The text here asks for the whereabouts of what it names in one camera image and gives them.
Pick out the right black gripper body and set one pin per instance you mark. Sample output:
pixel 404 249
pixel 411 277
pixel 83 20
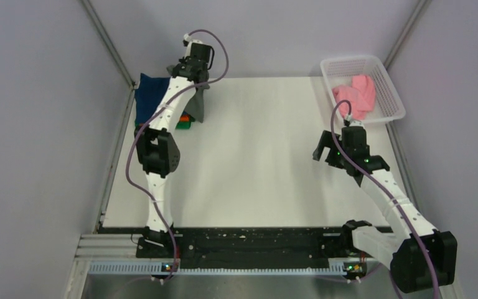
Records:
pixel 343 159

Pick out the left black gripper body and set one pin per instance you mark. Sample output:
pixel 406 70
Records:
pixel 183 61

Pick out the dark grey t-shirt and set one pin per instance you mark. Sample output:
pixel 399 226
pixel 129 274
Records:
pixel 195 74

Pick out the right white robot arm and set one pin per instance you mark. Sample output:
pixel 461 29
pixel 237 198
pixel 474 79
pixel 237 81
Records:
pixel 418 256

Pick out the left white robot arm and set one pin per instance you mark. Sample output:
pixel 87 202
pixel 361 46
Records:
pixel 160 104

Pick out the pink t-shirt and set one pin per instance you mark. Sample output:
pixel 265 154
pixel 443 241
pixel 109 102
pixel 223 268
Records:
pixel 361 94

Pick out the folded navy blue t-shirt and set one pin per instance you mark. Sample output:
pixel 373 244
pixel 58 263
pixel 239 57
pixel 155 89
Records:
pixel 148 96

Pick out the white plastic basket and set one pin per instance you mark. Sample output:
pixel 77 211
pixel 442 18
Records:
pixel 339 71

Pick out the folded orange t-shirt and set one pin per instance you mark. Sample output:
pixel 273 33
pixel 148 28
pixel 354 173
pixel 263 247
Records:
pixel 185 119

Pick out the folded green t-shirt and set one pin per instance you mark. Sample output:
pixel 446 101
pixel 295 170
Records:
pixel 179 126

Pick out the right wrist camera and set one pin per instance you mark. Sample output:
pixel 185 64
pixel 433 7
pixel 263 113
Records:
pixel 351 122

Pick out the left aluminium frame post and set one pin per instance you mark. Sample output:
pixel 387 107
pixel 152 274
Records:
pixel 109 45

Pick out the aluminium frame post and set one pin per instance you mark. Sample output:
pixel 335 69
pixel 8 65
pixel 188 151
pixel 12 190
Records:
pixel 410 24
pixel 109 45

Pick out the right aluminium frame post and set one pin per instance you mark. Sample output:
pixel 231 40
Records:
pixel 410 24

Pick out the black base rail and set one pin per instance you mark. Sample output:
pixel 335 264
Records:
pixel 258 248

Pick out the white slotted cable duct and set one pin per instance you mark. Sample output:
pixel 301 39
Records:
pixel 156 268

